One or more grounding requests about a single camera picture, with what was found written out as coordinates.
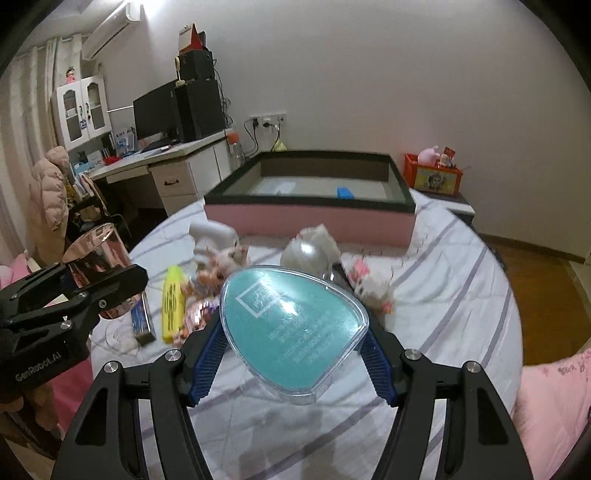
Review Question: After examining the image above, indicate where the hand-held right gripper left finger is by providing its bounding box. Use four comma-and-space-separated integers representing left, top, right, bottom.
50, 318, 232, 480

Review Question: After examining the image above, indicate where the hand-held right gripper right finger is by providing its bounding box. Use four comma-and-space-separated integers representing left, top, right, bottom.
358, 323, 536, 480

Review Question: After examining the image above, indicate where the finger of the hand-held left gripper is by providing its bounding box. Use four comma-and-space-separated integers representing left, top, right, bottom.
0, 264, 149, 344
0, 262, 70, 315

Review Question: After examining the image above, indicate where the pink metallic cup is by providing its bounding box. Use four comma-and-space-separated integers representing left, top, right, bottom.
62, 223, 149, 320

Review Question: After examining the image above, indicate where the purple rectangular box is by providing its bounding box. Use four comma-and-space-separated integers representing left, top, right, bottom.
129, 291, 158, 347

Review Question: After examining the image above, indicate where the yellow marker tube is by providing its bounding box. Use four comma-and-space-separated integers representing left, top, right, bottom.
161, 265, 187, 343

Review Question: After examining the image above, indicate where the pink block toy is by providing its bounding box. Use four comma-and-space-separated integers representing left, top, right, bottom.
348, 257, 396, 315

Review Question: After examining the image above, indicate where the teal oval plastic case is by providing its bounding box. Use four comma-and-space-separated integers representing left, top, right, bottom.
219, 264, 370, 406

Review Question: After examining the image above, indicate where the pink unicorn doll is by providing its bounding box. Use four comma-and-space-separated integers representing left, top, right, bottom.
193, 244, 250, 289

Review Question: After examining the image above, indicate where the white round plush toy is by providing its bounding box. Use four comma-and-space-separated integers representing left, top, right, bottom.
281, 239, 334, 278

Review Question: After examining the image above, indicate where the white animal figurine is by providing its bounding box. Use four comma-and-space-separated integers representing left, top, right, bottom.
299, 224, 343, 260

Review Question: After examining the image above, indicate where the pink storage box black rim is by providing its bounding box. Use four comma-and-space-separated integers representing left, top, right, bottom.
203, 150, 416, 247

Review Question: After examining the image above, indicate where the pink cushion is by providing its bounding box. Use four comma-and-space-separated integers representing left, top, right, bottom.
0, 251, 38, 288

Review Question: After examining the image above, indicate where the black chair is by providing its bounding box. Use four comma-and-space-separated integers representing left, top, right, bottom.
65, 175, 134, 243

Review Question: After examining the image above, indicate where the pink down jacket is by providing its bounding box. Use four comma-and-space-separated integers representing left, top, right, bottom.
28, 147, 72, 250

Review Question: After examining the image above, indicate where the white desk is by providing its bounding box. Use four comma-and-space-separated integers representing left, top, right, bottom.
88, 128, 234, 217

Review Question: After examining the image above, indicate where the beige curtain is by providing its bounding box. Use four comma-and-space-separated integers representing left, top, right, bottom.
0, 39, 61, 259

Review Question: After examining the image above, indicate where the white glass-door cabinet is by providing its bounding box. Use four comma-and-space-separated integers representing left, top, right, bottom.
52, 76, 112, 151

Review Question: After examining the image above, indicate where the water bottle orange cap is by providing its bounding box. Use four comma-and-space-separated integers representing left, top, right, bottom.
227, 131, 245, 171

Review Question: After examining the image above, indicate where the black computer monitor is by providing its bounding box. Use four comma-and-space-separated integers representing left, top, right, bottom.
133, 85, 183, 141

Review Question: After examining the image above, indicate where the pink printed cloth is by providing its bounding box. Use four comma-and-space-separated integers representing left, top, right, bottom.
510, 337, 591, 480

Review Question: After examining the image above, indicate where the grey low cabinet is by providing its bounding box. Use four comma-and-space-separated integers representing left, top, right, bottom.
411, 187, 476, 227

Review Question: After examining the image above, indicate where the black computer tower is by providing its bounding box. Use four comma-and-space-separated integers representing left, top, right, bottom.
174, 79, 227, 143

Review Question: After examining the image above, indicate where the red plastic crate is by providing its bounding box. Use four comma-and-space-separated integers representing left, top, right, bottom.
403, 154, 463, 195

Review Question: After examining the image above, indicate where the black speaker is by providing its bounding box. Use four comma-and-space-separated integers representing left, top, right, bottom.
179, 49, 215, 83

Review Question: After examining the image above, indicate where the red and white calendar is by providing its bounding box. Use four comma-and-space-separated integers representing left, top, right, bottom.
178, 23, 208, 54

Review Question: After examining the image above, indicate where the white air conditioner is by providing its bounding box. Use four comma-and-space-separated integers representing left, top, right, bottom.
82, 0, 141, 60

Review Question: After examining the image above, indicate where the black power cable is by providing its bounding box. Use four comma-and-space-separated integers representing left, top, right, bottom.
242, 117, 259, 155

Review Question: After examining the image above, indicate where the white wall socket strip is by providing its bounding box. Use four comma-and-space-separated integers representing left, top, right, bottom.
249, 111, 287, 130

